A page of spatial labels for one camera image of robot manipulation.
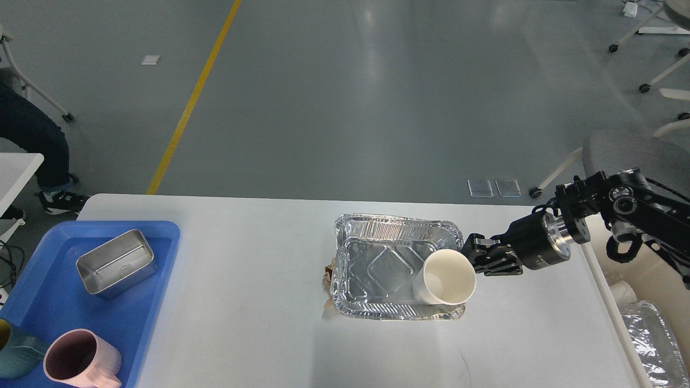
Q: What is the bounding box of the black cable at left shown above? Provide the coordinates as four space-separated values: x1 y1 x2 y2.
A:
0 242 25 294

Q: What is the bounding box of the brown paper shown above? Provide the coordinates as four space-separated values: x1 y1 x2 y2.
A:
322 257 336 310

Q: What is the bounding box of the left floor socket plate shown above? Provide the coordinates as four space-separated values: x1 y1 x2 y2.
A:
467 178 495 198

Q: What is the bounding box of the floor socket plate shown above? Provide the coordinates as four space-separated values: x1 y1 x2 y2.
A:
494 179 522 198
467 178 495 198

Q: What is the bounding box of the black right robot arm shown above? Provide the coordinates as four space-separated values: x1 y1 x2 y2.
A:
461 169 689 287

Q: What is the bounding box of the white chair legs background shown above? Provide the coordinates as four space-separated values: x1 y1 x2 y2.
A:
606 0 690 138

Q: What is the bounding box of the white cup in bin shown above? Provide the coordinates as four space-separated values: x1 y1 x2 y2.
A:
609 280 639 304

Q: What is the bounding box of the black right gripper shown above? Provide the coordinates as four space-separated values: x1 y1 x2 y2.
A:
461 211 571 276

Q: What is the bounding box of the seated person in jeans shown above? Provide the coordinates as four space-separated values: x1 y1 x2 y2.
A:
1 85 89 214

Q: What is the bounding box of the pink mug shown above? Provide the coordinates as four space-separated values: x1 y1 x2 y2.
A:
43 328 122 387

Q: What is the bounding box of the white side table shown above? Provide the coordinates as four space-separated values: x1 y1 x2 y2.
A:
1 153 44 214

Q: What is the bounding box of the beige plastic bin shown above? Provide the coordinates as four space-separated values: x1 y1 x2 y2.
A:
585 214 689 366

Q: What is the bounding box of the aluminium foil tray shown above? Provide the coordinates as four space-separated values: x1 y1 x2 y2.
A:
329 213 466 320

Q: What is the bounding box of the right floor socket plate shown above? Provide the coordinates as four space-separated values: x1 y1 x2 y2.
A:
494 179 522 198

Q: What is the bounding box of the square stainless steel dish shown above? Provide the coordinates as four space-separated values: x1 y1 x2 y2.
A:
75 230 158 300

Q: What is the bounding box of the grey office chair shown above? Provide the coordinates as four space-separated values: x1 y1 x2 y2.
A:
530 130 689 197

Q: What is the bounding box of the white paper cup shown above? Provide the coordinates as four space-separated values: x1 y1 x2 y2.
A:
412 249 477 306

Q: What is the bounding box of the teal ceramic mug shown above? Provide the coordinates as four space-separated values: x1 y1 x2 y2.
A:
1 319 49 380

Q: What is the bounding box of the foil tray in bin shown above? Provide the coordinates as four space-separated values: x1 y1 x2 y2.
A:
617 301 688 387

